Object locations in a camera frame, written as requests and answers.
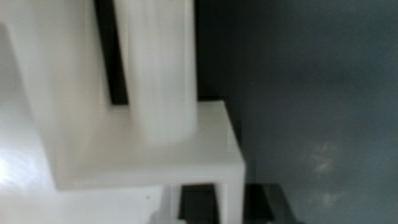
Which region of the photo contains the white chair leg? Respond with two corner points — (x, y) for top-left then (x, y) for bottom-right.
(115, 0), (198, 145)

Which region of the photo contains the white chair seat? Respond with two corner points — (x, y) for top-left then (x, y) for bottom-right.
(0, 0), (246, 224)

